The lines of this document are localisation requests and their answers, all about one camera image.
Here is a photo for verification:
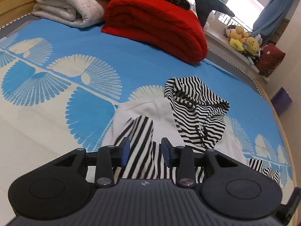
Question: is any striped hoodie with white vest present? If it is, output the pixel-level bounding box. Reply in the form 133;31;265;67
103;76;280;183

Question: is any purple storage box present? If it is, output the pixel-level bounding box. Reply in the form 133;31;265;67
271;87;292;116

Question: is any blue patterned bed sheet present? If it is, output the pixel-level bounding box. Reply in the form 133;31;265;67
1;19;300;225

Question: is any yellow plush toy pile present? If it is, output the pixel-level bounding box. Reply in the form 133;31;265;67
224;25;262;64

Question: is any white round plush toy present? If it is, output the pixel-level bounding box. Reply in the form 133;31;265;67
204;11;215;30

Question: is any red folded blanket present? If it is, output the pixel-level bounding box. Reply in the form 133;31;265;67
102;0;208;64

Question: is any cream folded quilt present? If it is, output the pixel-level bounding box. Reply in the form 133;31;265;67
33;0;110;28

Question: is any right blue curtain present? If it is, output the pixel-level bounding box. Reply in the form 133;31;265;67
251;0;294;38

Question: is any dark blue shark plush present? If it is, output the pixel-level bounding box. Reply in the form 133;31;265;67
195;0;235;27

